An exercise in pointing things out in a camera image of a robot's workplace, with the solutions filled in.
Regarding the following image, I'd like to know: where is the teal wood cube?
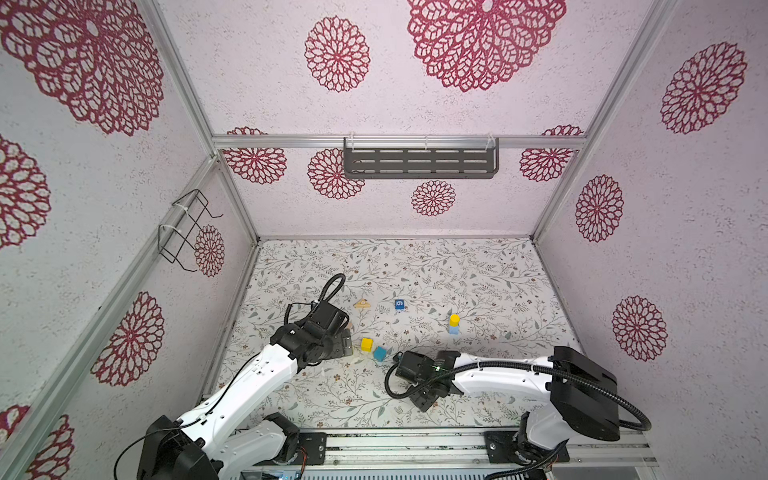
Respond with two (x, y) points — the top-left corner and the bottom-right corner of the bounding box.
(373, 347), (387, 361)

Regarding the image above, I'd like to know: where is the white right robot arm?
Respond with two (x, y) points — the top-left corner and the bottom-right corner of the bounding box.
(385, 346), (620, 465)

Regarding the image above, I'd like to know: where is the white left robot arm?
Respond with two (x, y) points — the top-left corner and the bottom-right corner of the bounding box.
(136, 301), (349, 479)

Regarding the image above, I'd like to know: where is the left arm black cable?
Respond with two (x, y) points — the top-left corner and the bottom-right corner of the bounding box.
(283, 273), (347, 328)

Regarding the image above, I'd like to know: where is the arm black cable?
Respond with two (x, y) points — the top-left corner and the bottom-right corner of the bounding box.
(283, 273), (347, 328)
(383, 359), (652, 480)

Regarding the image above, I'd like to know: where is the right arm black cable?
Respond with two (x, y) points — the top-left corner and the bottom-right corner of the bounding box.
(383, 359), (652, 480)

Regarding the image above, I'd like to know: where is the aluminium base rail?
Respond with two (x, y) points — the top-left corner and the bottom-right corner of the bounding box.
(305, 427), (659, 475)

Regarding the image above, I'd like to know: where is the dark grey wall shelf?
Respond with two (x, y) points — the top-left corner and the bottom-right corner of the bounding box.
(342, 138), (500, 180)

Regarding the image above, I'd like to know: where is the black wire wall basket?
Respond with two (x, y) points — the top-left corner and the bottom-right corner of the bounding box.
(156, 189), (226, 278)

